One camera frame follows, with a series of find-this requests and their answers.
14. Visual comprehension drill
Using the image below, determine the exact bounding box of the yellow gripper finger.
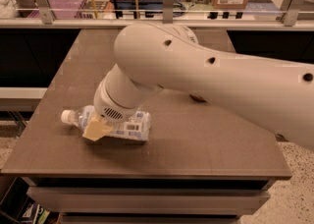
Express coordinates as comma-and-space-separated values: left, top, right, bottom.
82, 113, 113, 141

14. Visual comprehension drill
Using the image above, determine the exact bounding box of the glass railing with metal posts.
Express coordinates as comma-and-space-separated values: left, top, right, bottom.
0, 0, 314, 31

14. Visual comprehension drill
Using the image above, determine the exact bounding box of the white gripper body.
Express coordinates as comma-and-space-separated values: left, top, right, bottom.
93, 79, 141, 123

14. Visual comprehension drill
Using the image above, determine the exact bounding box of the purple plastic crate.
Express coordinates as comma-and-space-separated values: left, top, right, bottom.
27, 0, 89, 20

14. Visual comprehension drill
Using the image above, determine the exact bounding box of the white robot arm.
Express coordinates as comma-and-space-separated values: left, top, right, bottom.
93, 23, 314, 149

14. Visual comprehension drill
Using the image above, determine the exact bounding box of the red cola can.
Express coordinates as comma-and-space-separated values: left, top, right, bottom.
190, 95, 207, 102

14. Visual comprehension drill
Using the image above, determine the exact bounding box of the clear blue-label water bottle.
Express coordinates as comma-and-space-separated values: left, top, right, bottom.
61, 105, 151, 141

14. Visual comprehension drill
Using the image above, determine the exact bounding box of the white drawer cabinet under table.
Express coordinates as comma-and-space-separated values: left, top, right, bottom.
27, 186, 270, 217

